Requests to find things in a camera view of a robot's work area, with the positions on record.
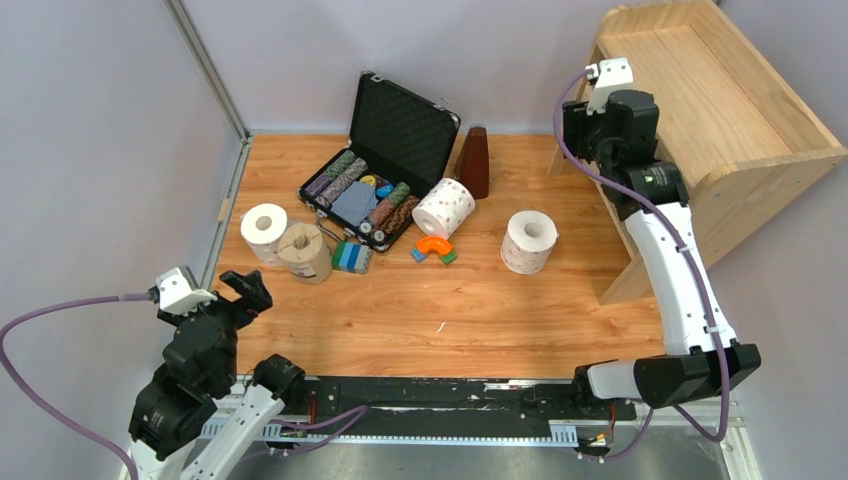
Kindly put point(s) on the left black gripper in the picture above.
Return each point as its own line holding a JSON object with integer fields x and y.
{"x": 255, "y": 295}

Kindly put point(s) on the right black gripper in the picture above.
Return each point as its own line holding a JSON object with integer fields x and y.
{"x": 577, "y": 120}

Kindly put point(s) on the brown roll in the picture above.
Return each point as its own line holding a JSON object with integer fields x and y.
{"x": 303, "y": 250}

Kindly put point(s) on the patterned paper roll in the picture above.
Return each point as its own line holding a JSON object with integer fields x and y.
{"x": 528, "y": 242}
{"x": 446, "y": 206}

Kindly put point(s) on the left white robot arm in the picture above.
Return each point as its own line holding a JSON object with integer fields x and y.
{"x": 200, "y": 368}

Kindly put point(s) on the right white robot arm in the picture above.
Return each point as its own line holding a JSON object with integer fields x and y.
{"x": 703, "y": 357}

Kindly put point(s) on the white toilet paper roll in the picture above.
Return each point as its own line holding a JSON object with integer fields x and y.
{"x": 262, "y": 228}

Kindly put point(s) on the green blue block toy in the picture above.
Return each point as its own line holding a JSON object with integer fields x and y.
{"x": 351, "y": 258}

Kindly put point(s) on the brown metronome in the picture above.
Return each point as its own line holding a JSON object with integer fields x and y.
{"x": 472, "y": 168}

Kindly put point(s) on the orange curved toy piece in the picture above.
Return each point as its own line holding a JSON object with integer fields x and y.
{"x": 441, "y": 247}

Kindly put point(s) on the patterned paper roll lying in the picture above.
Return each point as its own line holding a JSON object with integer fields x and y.
{"x": 446, "y": 206}

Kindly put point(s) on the black poker chip case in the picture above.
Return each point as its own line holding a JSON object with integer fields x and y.
{"x": 401, "y": 136}

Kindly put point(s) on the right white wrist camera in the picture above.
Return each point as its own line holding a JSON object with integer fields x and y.
{"x": 605, "y": 77}

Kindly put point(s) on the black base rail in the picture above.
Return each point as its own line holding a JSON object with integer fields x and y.
{"x": 451, "y": 408}

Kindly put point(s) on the aluminium frame post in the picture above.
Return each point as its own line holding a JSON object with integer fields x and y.
{"x": 193, "y": 39}

